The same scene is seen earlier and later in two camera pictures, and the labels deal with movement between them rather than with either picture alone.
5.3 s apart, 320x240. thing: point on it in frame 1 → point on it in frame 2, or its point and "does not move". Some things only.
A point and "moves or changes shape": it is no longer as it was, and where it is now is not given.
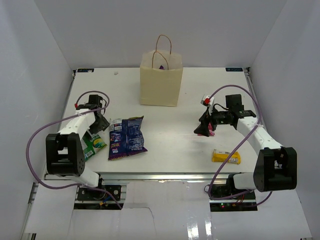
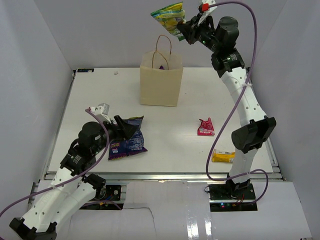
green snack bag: (92, 145) moves or changes shape
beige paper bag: (160, 77) does not move
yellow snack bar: (220, 156) does not move
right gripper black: (205, 119) → (191, 29)
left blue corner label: (85, 70) does not move
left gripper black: (102, 125) → (128, 128)
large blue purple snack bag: (126, 137) does not move
